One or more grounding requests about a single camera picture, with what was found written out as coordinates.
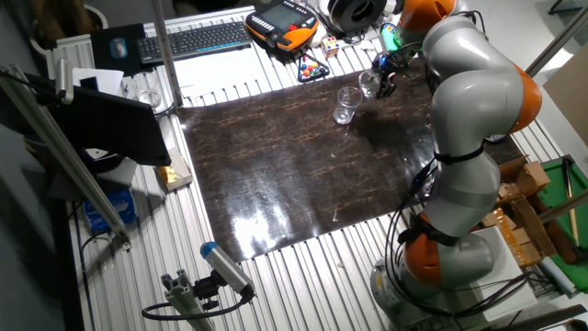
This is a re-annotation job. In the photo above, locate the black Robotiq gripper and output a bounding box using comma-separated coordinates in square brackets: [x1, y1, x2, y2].
[368, 51, 401, 100]

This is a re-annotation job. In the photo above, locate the small clear glass jar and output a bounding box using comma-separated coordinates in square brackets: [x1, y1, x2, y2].
[357, 68, 382, 100]

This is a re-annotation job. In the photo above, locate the clear plastic cup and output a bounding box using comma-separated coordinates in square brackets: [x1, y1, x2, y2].
[333, 86, 364, 126]

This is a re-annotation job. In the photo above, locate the Rubik's cube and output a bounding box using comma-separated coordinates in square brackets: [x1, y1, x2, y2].
[320, 35, 341, 60]

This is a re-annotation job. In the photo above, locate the black triangle with billiard balls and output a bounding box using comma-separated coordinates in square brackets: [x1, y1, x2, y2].
[297, 53, 331, 85]

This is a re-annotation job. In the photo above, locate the black filament spool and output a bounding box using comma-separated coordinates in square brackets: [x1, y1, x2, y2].
[328, 0, 389, 33]

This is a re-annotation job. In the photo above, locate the black USB hub blue light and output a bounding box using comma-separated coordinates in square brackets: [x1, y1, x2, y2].
[411, 168, 431, 197]

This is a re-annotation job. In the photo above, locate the orange black teach pendant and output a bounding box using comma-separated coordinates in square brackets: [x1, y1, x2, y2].
[244, 0, 321, 52]

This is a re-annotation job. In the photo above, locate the dark marble pattern mat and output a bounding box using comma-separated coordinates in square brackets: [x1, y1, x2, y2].
[176, 48, 525, 263]

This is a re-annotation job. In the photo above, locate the white paper sheet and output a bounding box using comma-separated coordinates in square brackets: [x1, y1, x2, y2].
[174, 45, 277, 100]

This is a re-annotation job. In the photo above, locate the brown cardboard sheet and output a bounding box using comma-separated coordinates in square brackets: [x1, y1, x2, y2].
[543, 43, 588, 148]

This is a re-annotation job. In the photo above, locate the black computer keyboard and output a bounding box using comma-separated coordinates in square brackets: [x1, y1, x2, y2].
[135, 20, 254, 65]

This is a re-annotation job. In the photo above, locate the green mini pool table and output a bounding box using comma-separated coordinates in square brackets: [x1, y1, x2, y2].
[537, 154, 588, 293]

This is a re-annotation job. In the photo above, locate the long cardboard box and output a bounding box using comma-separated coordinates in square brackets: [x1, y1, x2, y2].
[481, 197, 560, 270]

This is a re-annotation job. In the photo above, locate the wooden cue stick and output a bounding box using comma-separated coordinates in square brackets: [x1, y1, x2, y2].
[560, 158, 581, 247]

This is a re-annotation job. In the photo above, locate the tan box gold foil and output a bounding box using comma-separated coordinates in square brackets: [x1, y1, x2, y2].
[155, 146, 194, 192]

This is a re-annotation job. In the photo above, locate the clear glass tumbler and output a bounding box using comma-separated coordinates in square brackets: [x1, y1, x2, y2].
[132, 71, 163, 109]

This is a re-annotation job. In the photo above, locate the white flat box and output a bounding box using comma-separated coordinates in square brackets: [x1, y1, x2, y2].
[458, 224, 538, 323]

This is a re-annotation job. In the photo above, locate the grey computer mouse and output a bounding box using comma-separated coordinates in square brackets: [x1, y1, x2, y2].
[108, 36, 129, 60]

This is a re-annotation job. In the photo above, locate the pale grey tube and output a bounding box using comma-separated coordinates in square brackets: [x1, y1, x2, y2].
[539, 257, 578, 298]

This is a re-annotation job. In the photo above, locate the white paper stack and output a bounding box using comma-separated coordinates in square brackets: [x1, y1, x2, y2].
[71, 67, 125, 97]

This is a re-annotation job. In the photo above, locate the black mouse pad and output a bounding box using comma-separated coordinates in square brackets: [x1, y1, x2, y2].
[89, 22, 148, 77]

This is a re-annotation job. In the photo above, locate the black monitor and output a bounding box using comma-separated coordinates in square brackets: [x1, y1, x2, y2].
[0, 71, 173, 167]

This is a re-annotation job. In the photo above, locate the short aluminium profile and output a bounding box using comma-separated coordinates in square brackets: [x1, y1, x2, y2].
[160, 268, 217, 331]

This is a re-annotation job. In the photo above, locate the blue tissue pack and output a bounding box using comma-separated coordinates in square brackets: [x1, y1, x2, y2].
[83, 188, 138, 234]

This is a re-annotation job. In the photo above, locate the grey wrist camera green mount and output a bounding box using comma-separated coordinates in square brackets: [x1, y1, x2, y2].
[380, 32, 408, 56]

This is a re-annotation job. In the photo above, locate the aluminium frame strut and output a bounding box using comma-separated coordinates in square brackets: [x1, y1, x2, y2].
[537, 188, 588, 226]
[0, 63, 132, 252]
[151, 0, 185, 109]
[526, 4, 588, 77]

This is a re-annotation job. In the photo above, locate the silver camera blue cap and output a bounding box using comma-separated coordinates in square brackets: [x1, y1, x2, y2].
[199, 241, 256, 299]

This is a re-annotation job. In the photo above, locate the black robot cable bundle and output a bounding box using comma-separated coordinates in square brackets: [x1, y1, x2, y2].
[384, 155, 534, 321]

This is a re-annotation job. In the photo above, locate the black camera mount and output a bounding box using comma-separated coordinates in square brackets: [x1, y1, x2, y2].
[192, 270, 221, 312]

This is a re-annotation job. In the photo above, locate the black camera cable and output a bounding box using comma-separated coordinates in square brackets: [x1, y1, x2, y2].
[141, 293, 254, 322]

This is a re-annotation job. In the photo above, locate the silver depth camera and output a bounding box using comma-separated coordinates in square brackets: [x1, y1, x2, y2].
[54, 57, 74, 105]

